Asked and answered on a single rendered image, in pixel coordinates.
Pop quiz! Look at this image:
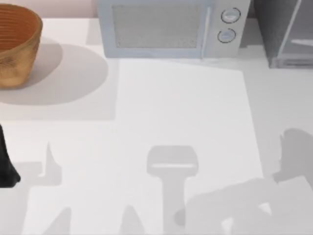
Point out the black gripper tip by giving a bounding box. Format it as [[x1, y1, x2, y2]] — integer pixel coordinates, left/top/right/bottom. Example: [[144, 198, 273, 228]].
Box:
[[0, 124, 21, 189]]

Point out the round microwave knob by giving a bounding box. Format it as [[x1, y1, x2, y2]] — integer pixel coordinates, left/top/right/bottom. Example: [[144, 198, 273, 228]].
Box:
[[221, 7, 241, 24], [217, 27, 237, 44]]

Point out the microwave door handle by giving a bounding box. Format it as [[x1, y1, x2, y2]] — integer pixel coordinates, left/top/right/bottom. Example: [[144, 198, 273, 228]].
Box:
[[201, 6, 211, 59]]

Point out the pale microwave oven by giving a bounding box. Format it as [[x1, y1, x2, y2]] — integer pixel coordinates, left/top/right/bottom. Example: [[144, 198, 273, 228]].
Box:
[[95, 0, 252, 60]]

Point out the grey cabinet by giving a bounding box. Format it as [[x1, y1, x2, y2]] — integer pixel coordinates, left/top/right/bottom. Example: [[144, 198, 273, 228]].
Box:
[[253, 0, 313, 70]]

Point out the microwave oven door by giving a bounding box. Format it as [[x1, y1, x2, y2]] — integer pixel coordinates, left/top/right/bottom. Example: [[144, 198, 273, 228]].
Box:
[[96, 0, 216, 59]]

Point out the brown woven basket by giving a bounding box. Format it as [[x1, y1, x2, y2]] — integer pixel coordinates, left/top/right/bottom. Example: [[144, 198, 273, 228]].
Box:
[[0, 4, 44, 89]]

